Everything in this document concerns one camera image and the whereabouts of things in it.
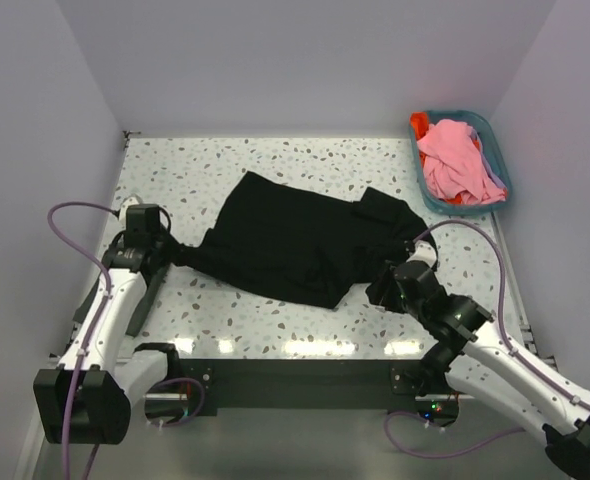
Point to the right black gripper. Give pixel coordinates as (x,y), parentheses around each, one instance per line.
(379,292)

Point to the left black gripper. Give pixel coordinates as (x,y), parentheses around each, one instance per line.
(173,252)

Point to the black t shirt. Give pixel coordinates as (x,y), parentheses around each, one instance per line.
(302,247)

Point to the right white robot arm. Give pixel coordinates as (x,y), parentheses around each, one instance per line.
(473,354)

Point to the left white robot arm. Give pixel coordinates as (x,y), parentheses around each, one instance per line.
(88,396)

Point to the folded dark green t shirt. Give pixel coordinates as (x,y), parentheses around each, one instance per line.
(142,309)

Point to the pink t shirt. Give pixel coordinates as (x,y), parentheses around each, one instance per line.
(452,165)

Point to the lavender t shirt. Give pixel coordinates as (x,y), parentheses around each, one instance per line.
(489,171)

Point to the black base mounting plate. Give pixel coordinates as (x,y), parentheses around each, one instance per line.
(336,384)

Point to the teal laundry basket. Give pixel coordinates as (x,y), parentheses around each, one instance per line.
(492,152)

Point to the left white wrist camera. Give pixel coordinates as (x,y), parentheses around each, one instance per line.
(130,201)

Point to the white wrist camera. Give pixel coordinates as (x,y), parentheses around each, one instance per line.
(424,252)
(130,201)

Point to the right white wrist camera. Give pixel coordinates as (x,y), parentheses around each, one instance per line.
(424,252)

